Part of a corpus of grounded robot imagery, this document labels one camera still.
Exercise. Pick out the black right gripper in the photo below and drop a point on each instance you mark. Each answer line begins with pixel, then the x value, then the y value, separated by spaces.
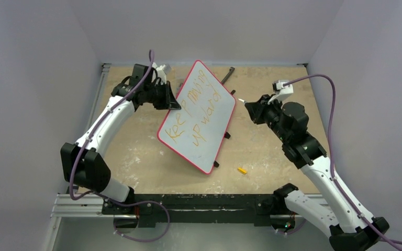
pixel 256 111

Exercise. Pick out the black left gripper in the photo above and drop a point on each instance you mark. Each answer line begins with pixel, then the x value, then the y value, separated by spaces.
pixel 169 102

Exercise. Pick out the pink framed whiteboard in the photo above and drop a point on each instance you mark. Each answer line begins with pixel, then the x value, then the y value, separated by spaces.
pixel 197 130

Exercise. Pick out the yellow marker cap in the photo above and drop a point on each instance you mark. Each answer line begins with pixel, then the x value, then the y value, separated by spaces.
pixel 242 171

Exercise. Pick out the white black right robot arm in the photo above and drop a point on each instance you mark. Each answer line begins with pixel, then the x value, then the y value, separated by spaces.
pixel 346 223

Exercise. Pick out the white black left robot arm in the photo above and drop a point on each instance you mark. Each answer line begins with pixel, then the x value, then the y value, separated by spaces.
pixel 138 90

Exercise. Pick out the black metal rod tool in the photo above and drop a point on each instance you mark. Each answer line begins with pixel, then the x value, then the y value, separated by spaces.
pixel 228 75

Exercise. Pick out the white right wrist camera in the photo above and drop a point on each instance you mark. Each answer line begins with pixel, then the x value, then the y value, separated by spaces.
pixel 282 90

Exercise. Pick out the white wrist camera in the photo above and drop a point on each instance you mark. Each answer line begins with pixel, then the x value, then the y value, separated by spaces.
pixel 161 71
pixel 282 90

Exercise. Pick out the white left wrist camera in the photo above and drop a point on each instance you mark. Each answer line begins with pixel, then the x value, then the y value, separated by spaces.
pixel 161 71

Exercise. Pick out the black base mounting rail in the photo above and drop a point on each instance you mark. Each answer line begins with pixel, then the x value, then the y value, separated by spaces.
pixel 256 209

